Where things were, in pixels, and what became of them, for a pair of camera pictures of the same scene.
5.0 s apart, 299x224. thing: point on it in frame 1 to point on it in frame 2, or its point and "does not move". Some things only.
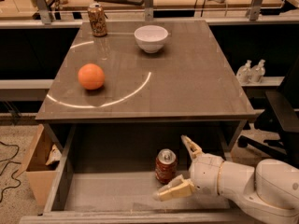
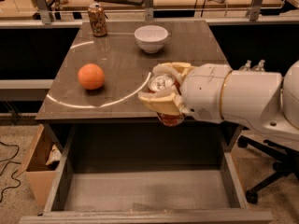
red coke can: x=165 y=165 to x=165 y=83
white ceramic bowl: x=151 y=37 does not move
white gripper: x=206 y=172 to x=204 y=91
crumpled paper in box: x=54 y=156 does not move
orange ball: x=91 y=77 does not move
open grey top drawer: x=108 y=174 does not move
